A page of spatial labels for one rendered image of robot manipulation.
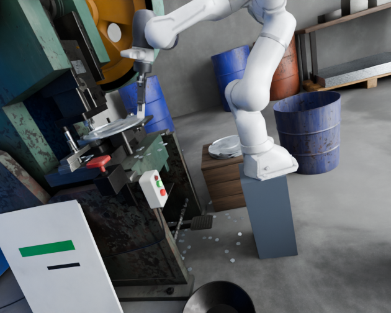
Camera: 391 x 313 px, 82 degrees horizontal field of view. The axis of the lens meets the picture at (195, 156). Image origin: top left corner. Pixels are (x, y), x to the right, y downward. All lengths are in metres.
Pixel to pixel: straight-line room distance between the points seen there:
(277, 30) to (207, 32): 3.39
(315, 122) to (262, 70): 0.81
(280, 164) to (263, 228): 0.32
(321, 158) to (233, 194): 0.65
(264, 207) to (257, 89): 0.51
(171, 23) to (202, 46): 3.38
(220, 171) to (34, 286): 1.12
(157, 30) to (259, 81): 0.38
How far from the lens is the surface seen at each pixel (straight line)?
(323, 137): 1.65
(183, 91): 4.40
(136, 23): 1.00
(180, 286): 1.23
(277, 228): 1.12
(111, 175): 0.80
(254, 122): 0.89
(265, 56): 0.87
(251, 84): 0.80
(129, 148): 1.08
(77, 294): 1.37
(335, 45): 4.49
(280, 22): 0.91
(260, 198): 1.00
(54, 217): 1.18
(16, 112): 1.19
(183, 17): 0.89
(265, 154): 0.93
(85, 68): 1.16
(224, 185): 1.44
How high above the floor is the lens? 0.97
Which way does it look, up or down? 23 degrees down
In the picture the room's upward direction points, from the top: 18 degrees counter-clockwise
